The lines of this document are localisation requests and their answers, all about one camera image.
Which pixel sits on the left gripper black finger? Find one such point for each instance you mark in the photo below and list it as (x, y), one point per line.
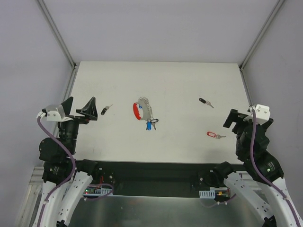
(65, 107)
(89, 111)

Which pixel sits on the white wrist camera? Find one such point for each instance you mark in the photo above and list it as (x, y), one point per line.
(262, 113)
(51, 113)

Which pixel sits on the red tag key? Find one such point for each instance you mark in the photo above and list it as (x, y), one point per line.
(214, 135)

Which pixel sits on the black head silver key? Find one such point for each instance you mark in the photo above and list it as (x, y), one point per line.
(205, 102)

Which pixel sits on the aluminium table rail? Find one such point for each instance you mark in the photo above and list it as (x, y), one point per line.
(51, 135)
(246, 87)

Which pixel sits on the small silver key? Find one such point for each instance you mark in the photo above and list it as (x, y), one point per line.
(105, 109)

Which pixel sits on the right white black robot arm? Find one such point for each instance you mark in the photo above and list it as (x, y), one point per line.
(278, 210)

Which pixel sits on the blue head key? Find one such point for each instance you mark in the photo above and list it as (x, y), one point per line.
(150, 125)

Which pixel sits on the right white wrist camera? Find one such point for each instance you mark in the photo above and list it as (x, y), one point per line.
(262, 113)

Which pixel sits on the right white cable duct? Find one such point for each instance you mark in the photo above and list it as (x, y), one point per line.
(210, 194)

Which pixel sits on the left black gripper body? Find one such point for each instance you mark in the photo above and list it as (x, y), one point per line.
(75, 118)

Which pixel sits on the aluminium frame post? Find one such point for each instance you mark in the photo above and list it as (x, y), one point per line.
(265, 27)
(56, 33)

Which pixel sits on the left aluminium table rail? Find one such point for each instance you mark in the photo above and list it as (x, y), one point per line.
(51, 135)

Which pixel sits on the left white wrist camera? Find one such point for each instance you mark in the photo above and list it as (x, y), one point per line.
(51, 113)

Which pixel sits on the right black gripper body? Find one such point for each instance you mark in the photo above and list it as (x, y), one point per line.
(238, 121)

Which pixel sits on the keyring with red tag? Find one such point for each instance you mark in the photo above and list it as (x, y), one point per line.
(143, 111)

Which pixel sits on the left aluminium frame post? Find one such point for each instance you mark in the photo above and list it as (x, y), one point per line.
(56, 33)

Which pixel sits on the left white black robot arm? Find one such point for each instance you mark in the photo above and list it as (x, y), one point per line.
(58, 204)

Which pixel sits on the right aluminium frame post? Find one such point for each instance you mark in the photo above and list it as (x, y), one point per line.
(265, 27)

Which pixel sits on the right aluminium table rail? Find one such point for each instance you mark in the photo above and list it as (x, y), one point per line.
(246, 87)

